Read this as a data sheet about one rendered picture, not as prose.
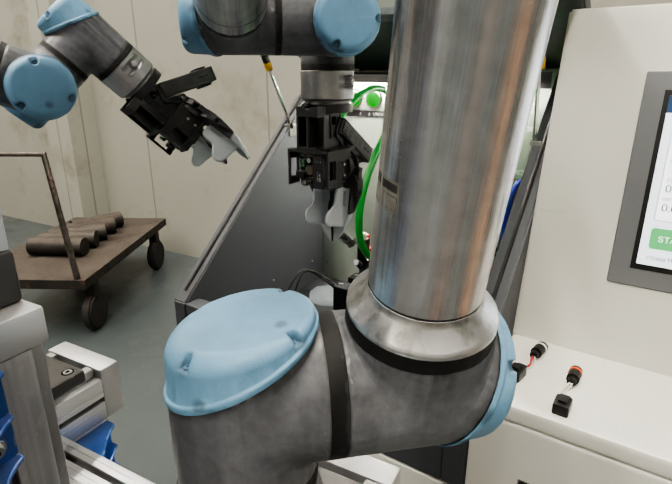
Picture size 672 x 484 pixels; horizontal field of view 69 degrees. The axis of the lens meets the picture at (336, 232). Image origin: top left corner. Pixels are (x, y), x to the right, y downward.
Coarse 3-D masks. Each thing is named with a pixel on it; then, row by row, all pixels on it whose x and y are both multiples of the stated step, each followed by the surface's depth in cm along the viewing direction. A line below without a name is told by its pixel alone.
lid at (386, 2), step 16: (384, 0) 105; (560, 0) 88; (576, 0) 87; (384, 16) 110; (560, 16) 92; (384, 32) 114; (560, 32) 96; (368, 48) 123; (384, 48) 121; (560, 48) 101; (368, 64) 131; (384, 64) 128
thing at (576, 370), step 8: (576, 368) 78; (568, 376) 77; (576, 376) 76; (568, 384) 76; (576, 384) 77; (560, 392) 75; (560, 400) 70; (568, 400) 71; (552, 408) 70; (560, 408) 70; (568, 408) 69
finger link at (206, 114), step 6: (198, 108) 82; (204, 108) 83; (204, 114) 83; (210, 114) 83; (204, 120) 84; (210, 120) 83; (216, 120) 84; (222, 120) 84; (216, 126) 84; (222, 126) 84; (228, 126) 85; (222, 132) 85; (228, 132) 85
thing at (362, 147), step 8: (344, 120) 71; (344, 128) 71; (352, 128) 73; (344, 136) 72; (352, 136) 74; (360, 136) 76; (352, 144) 74; (360, 144) 76; (368, 144) 78; (360, 152) 77; (368, 152) 79; (360, 160) 79; (368, 160) 79
